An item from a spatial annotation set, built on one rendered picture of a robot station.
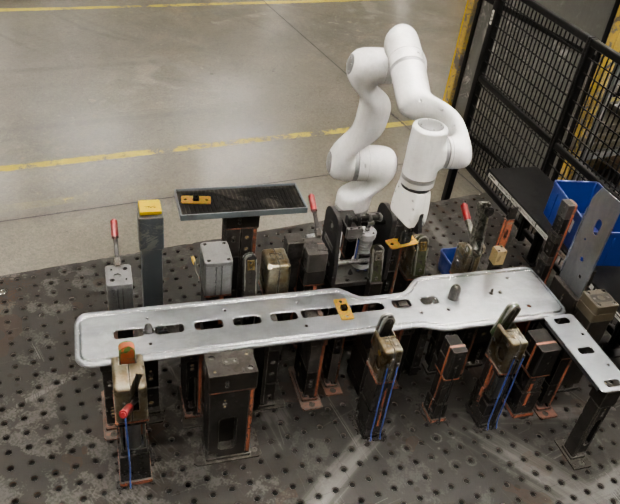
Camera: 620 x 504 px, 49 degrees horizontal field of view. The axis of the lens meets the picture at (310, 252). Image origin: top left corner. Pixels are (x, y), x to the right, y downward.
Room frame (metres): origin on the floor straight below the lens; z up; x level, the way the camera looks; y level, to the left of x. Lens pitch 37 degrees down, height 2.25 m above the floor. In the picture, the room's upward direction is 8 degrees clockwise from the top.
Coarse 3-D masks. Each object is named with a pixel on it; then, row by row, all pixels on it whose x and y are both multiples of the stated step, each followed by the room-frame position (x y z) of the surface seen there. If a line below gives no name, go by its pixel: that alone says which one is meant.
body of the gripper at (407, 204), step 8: (400, 184) 1.48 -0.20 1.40; (400, 192) 1.47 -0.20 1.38; (408, 192) 1.44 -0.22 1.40; (416, 192) 1.43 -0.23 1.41; (424, 192) 1.43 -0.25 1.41; (392, 200) 1.49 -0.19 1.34; (400, 200) 1.46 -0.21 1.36; (408, 200) 1.44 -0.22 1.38; (416, 200) 1.42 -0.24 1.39; (424, 200) 1.43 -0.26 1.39; (392, 208) 1.48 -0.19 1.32; (400, 208) 1.46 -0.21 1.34; (408, 208) 1.43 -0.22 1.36; (416, 208) 1.42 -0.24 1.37; (424, 208) 1.43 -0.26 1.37; (400, 216) 1.45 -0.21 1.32; (408, 216) 1.42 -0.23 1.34; (416, 216) 1.42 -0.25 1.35; (424, 216) 1.43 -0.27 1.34; (408, 224) 1.42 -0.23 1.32
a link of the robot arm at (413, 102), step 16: (400, 64) 1.67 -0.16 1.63; (416, 64) 1.66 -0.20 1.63; (400, 80) 1.63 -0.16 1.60; (416, 80) 1.61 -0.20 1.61; (400, 96) 1.59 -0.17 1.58; (416, 96) 1.57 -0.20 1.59; (432, 96) 1.58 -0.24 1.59; (400, 112) 1.58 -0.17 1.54; (416, 112) 1.57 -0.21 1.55; (432, 112) 1.56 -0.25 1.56; (448, 112) 1.55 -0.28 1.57; (448, 128) 1.53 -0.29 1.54; (464, 128) 1.51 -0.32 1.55; (464, 144) 1.46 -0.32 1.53; (464, 160) 1.45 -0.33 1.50
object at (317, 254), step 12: (312, 240) 1.64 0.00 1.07; (312, 252) 1.57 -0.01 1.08; (324, 252) 1.58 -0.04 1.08; (300, 264) 1.60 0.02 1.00; (312, 264) 1.56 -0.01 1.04; (324, 264) 1.58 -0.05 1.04; (300, 276) 1.59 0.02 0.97; (312, 276) 1.57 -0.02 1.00; (324, 276) 1.58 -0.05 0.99; (300, 288) 1.59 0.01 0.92; (312, 288) 1.58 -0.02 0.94
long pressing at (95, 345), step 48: (336, 288) 1.52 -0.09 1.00; (432, 288) 1.58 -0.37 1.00; (480, 288) 1.62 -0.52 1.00; (528, 288) 1.65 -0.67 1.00; (96, 336) 1.20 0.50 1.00; (144, 336) 1.23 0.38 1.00; (192, 336) 1.25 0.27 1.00; (240, 336) 1.27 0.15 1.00; (288, 336) 1.30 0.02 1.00; (336, 336) 1.33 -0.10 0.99
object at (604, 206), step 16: (608, 192) 1.69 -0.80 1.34; (592, 208) 1.72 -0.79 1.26; (608, 208) 1.67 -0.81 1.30; (592, 224) 1.70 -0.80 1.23; (608, 224) 1.65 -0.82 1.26; (576, 240) 1.73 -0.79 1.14; (592, 240) 1.68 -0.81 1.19; (576, 256) 1.71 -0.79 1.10; (592, 256) 1.65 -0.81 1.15; (560, 272) 1.74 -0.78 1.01; (576, 272) 1.68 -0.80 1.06; (592, 272) 1.63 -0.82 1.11; (576, 288) 1.66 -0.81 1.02
